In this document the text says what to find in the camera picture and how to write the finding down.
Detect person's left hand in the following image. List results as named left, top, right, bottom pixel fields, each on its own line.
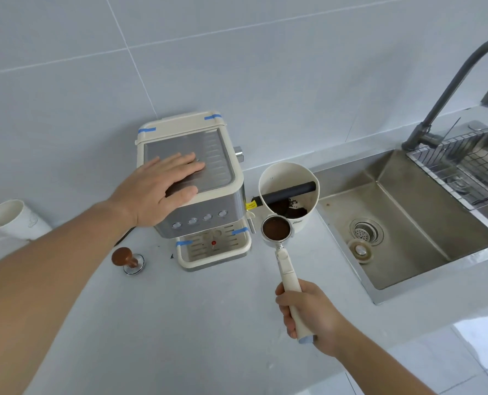
left=106, top=152, right=207, bottom=228

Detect person's right hand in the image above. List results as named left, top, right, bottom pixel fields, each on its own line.
left=275, top=280, right=352, bottom=358

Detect cream handled portafilter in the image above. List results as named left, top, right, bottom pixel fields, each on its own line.
left=261, top=216, right=315, bottom=345

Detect cream and steel espresso machine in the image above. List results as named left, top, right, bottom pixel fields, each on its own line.
left=135, top=111, right=256, bottom=272

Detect person's right forearm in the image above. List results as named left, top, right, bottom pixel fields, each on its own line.
left=330, top=325, right=436, bottom=395

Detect person's left forearm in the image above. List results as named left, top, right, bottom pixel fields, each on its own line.
left=0, top=200, right=138, bottom=395

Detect round sink stopper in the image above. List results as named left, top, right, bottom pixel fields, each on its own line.
left=348, top=238, right=376, bottom=265

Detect ground coffee puck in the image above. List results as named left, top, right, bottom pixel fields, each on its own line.
left=264, top=218, right=289, bottom=239

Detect steel sink drain strainer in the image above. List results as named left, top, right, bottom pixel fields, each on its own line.
left=349, top=218, right=385, bottom=247

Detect spent coffee grounds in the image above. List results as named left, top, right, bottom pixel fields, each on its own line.
left=269, top=198, right=307, bottom=219

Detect white knock box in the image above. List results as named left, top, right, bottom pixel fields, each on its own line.
left=258, top=162, right=321, bottom=235

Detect stainless steel sink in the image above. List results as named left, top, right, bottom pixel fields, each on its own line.
left=312, top=120, right=488, bottom=306

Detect white paper cup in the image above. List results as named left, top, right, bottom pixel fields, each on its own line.
left=0, top=199, right=53, bottom=242

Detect grey kitchen faucet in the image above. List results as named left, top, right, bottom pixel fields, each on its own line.
left=401, top=35, right=488, bottom=152

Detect wooden handled coffee tamper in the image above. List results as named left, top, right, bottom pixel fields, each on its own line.
left=111, top=247, right=146, bottom=276

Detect steel wire drain basket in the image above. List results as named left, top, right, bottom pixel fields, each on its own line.
left=406, top=127, right=488, bottom=211

